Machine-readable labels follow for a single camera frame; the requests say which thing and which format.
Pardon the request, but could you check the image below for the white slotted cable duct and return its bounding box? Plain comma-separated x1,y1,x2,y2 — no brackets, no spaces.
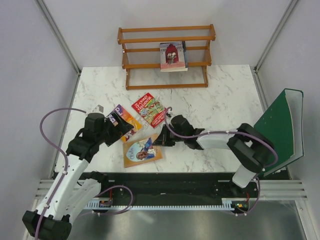
84,199,250,211

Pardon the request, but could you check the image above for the aluminium front rail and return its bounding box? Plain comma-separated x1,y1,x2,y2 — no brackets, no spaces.
34,179,308,201

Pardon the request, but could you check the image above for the right aluminium frame post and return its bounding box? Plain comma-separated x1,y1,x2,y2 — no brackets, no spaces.
252,0,301,73

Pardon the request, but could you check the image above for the purple cable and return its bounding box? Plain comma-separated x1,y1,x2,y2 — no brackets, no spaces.
34,107,133,239
163,106,279,217

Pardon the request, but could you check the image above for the grey red curtain book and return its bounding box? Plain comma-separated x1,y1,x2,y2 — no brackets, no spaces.
159,41,187,72

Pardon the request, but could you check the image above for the Roald Dahl yellow purple book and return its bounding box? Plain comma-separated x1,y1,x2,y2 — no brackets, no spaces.
113,104,143,143

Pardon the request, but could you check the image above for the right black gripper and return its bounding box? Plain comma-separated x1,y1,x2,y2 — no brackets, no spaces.
153,123,186,147

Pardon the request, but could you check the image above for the orange Charlie book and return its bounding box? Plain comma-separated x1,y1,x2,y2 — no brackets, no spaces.
123,133,163,168

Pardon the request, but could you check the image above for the Nineteen Eighty-Four blue book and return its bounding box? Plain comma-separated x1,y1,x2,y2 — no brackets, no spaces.
159,40,189,73

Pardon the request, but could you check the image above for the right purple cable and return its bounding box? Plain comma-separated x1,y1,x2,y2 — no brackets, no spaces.
163,106,279,217

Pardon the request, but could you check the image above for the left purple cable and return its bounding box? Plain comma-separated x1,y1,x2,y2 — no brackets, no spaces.
34,107,133,239

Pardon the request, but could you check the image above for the green lever arch file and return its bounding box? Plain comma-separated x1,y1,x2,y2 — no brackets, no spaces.
254,88,305,177

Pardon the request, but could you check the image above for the red Treehouse book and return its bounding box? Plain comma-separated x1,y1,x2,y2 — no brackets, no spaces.
131,92,167,129

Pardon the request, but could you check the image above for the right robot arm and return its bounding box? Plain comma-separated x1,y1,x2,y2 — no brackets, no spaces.
153,115,278,197

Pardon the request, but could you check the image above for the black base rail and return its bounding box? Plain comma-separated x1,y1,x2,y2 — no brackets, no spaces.
51,170,293,207

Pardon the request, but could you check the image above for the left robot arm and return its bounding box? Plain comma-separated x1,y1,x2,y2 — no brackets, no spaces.
22,111,134,240

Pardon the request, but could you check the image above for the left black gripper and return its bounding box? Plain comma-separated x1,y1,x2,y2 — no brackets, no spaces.
97,111,134,147

